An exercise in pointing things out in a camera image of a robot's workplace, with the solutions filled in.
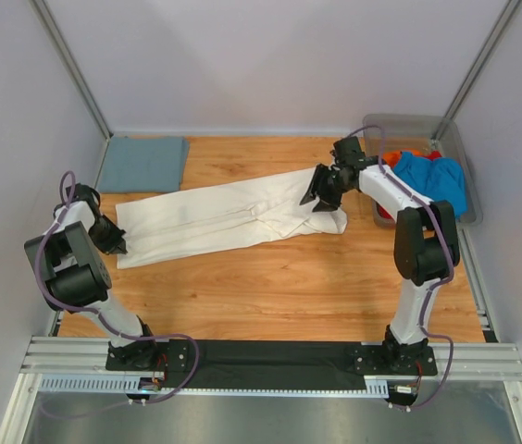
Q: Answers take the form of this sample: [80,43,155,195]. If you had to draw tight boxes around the slotted cable duct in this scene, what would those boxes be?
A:
[38,374,389,399]

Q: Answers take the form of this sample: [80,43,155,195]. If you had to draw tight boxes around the orange t shirt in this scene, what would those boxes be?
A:
[382,150,421,168]

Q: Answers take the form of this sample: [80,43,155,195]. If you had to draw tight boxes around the red t shirt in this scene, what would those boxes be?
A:
[376,150,441,220]

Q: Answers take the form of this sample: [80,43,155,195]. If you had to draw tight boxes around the left corner aluminium post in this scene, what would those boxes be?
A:
[29,0,112,141]

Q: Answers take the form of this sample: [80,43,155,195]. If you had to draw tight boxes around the aluminium frame rail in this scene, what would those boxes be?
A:
[20,336,522,381]

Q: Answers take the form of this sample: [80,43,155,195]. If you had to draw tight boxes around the folded grey-blue t shirt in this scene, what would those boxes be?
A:
[97,137,190,193]

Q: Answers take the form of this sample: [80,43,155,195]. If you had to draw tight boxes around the corner aluminium post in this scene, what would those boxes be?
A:
[29,0,112,141]
[443,0,522,121]

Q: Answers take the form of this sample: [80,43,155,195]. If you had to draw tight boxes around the blue t shirt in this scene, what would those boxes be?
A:
[392,152,468,218]

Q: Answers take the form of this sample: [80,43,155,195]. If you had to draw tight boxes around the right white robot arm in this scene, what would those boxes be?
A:
[300,136,460,374]

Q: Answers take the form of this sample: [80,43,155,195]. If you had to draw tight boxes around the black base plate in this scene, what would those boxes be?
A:
[106,339,438,390]

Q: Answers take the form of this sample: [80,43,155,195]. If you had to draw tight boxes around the white t shirt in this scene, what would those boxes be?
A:
[116,168,347,269]

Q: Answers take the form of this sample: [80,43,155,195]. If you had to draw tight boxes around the clear plastic bin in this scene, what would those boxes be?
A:
[363,114,484,228]

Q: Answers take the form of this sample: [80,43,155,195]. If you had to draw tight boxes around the right corner aluminium post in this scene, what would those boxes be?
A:
[443,0,522,121]

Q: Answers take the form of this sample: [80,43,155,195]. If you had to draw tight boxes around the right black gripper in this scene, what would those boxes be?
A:
[299,165,352,214]

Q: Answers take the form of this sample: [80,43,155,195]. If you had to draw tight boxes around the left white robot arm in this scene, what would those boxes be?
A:
[24,184,160,371]

